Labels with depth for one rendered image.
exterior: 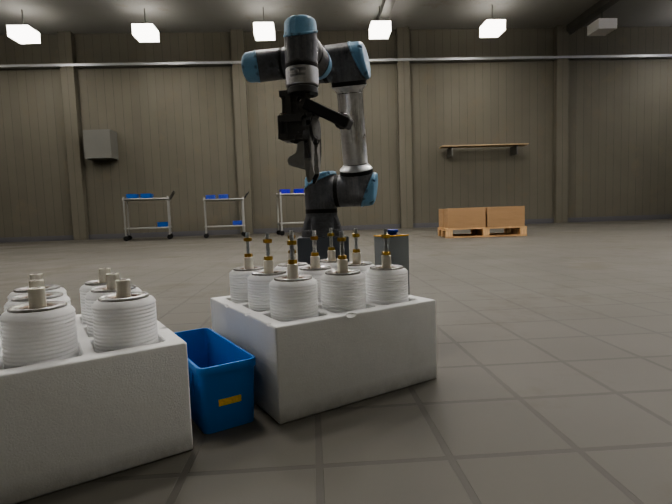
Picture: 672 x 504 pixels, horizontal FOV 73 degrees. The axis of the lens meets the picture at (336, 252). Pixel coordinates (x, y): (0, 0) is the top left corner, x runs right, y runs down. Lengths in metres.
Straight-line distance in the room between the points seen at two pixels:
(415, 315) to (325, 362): 0.24
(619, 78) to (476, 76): 3.69
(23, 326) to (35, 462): 0.19
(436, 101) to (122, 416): 11.70
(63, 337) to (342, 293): 0.49
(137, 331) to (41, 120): 12.57
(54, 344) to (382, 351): 0.58
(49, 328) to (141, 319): 0.12
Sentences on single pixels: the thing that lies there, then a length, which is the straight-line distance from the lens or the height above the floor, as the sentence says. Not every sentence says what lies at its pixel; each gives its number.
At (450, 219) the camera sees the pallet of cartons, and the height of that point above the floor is 0.27.
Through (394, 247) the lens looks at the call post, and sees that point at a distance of 1.25.
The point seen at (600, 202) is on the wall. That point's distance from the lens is 13.64.
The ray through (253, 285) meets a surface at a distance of 0.99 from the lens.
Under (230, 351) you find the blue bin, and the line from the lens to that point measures 0.98.
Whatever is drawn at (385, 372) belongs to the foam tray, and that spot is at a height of 0.05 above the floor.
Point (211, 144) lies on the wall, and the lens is 11.79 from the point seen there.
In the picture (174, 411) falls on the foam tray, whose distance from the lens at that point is 0.81.
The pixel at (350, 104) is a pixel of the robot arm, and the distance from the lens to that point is 1.56.
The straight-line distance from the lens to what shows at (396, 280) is 1.00.
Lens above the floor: 0.37
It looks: 5 degrees down
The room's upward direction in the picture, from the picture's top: 2 degrees counter-clockwise
